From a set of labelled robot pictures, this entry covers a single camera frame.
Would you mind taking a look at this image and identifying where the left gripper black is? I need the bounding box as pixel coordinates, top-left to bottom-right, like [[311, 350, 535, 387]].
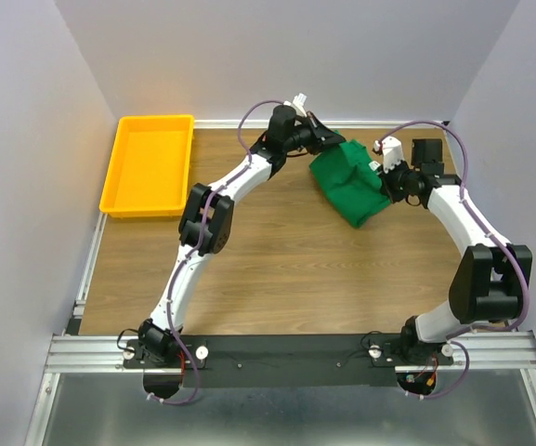
[[281, 112, 344, 156]]

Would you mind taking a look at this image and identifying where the green t shirt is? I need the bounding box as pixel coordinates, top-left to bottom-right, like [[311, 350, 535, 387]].
[[309, 139, 391, 229]]

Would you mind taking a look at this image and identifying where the yellow plastic tray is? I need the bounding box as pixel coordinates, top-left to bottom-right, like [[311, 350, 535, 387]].
[[99, 114, 195, 218]]

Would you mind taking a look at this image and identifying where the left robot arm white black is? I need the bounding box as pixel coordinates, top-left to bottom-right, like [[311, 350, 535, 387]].
[[137, 93, 345, 367]]

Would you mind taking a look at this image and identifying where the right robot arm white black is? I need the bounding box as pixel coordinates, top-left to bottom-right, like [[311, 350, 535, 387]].
[[373, 137, 532, 364]]

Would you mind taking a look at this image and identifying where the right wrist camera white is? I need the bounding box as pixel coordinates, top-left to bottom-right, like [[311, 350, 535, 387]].
[[373, 137, 405, 174]]

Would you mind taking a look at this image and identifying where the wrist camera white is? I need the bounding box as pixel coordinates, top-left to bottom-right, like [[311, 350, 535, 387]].
[[373, 137, 405, 174], [283, 93, 307, 117]]

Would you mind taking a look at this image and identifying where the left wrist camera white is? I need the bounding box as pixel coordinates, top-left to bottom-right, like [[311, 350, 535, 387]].
[[283, 93, 307, 117]]

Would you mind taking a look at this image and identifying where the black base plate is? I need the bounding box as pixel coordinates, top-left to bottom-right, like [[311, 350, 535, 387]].
[[120, 331, 453, 400]]

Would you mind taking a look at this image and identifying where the aluminium front rail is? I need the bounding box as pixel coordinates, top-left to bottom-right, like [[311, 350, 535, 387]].
[[45, 331, 536, 374]]

